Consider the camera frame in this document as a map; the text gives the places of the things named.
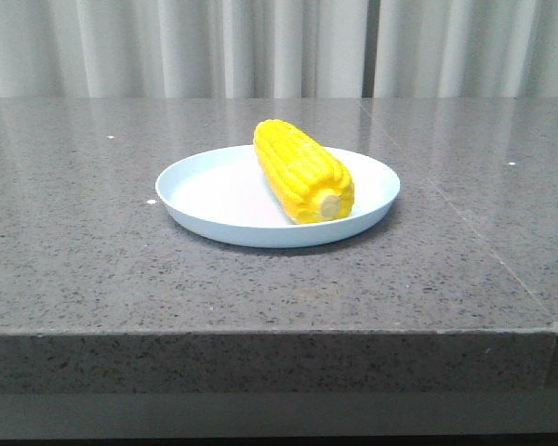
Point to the yellow corn cob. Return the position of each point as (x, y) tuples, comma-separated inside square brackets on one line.
[(310, 183)]

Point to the light blue round plate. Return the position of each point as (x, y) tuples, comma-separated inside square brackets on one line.
[(224, 196)]

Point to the white pleated curtain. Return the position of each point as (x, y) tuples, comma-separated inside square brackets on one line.
[(279, 49)]

